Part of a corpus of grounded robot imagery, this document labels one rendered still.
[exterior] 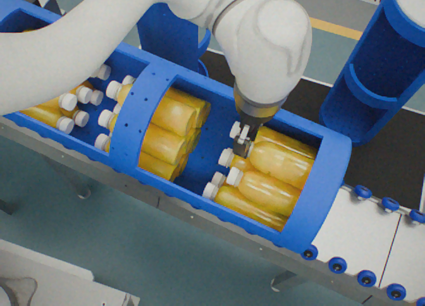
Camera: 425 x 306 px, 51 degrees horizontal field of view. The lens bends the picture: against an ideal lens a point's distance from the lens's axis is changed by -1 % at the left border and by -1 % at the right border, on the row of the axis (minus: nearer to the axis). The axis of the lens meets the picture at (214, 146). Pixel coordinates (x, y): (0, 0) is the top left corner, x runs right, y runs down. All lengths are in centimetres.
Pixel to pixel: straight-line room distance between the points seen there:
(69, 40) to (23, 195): 188
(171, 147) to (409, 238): 66
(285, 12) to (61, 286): 72
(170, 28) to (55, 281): 92
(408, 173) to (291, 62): 168
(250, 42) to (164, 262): 160
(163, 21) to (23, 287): 94
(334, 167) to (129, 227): 137
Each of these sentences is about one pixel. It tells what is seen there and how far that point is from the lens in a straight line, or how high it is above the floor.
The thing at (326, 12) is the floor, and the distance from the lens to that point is 273.
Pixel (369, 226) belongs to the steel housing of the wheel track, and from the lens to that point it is 124.
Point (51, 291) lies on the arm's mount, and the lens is 103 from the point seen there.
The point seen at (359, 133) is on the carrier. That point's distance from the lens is 220.
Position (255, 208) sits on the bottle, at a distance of 101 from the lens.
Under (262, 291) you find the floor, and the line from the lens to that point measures 209.
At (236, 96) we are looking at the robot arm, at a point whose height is 142.
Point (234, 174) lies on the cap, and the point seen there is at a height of 113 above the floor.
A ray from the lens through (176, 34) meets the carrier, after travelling 161.
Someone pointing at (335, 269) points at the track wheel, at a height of 96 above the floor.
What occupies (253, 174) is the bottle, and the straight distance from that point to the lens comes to 98.
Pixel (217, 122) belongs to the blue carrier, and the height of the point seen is 100.
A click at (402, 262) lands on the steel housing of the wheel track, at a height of 93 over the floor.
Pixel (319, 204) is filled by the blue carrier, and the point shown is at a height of 122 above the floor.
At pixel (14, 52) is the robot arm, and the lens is 40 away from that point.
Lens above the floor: 206
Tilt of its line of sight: 68 degrees down
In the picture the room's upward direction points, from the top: 6 degrees clockwise
